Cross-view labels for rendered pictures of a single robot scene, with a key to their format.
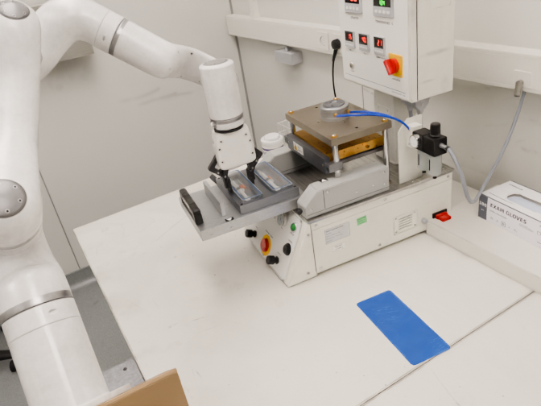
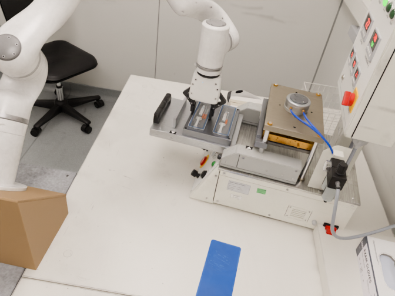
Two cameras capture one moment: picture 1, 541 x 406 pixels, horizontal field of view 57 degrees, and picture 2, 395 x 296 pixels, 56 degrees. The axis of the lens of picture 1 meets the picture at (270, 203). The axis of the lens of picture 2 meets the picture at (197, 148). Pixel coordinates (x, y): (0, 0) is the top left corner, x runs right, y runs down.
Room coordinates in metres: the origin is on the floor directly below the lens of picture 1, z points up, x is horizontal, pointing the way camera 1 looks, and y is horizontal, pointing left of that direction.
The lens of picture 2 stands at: (0.23, -0.42, 1.73)
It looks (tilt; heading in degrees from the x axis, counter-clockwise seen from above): 39 degrees down; 27
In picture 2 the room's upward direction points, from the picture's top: 9 degrees clockwise
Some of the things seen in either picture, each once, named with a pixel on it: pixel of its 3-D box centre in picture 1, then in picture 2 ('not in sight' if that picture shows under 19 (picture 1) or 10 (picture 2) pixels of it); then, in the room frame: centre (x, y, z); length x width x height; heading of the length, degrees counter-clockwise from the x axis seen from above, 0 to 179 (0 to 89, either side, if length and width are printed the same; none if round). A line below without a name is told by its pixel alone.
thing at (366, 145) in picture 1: (337, 132); (291, 120); (1.29, -0.22, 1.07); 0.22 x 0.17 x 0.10; 19
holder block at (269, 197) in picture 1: (255, 186); (212, 121); (1.21, 0.03, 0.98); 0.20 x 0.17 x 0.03; 19
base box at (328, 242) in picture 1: (344, 206); (271, 172); (1.28, -0.21, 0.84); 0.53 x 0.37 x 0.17; 109
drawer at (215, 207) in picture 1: (240, 195); (198, 120); (1.20, 0.08, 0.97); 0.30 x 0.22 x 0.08; 109
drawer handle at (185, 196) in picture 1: (190, 205); (162, 107); (1.15, 0.21, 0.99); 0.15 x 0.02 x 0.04; 19
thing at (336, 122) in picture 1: (349, 124); (303, 120); (1.29, -0.25, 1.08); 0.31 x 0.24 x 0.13; 19
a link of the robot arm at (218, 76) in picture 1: (220, 88); (213, 43); (1.20, 0.07, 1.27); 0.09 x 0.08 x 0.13; 174
